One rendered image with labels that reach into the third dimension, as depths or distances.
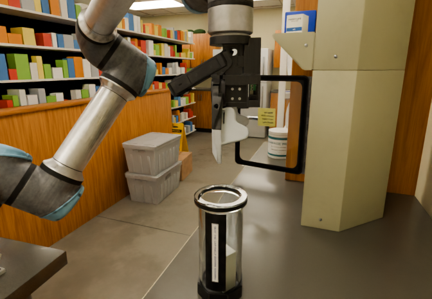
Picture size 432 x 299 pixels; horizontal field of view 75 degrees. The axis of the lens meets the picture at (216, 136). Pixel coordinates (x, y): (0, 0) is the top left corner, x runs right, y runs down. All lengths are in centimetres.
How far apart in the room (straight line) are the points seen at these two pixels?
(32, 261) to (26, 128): 166
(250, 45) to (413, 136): 91
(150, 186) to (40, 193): 230
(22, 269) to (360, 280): 81
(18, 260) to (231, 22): 77
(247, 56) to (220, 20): 7
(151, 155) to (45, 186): 217
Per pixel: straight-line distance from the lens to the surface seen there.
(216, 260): 61
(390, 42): 94
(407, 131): 127
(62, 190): 85
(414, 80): 125
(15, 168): 86
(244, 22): 48
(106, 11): 73
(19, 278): 87
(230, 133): 46
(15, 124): 242
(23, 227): 261
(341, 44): 84
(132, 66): 85
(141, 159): 305
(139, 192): 322
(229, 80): 47
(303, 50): 84
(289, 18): 95
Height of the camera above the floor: 141
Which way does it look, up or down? 14 degrees down
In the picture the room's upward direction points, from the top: straight up
